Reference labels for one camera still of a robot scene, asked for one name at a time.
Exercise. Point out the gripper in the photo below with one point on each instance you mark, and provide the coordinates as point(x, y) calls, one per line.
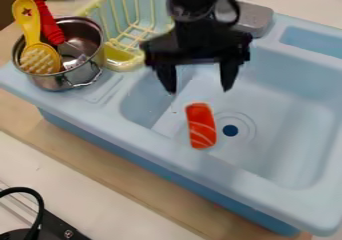
point(200, 40)

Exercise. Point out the orange toy sushi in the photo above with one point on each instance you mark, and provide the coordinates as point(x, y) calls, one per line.
point(201, 125)

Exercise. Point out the toy sink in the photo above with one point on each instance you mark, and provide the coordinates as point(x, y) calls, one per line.
point(222, 124)

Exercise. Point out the tap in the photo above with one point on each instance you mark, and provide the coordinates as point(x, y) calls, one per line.
point(254, 17)

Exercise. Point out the dish rack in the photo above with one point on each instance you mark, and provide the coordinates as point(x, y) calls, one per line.
point(129, 24)

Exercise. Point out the silver pot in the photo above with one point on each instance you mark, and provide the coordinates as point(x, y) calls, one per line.
point(62, 55)

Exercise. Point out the yellow toy brush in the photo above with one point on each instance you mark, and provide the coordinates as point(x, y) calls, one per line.
point(35, 44)

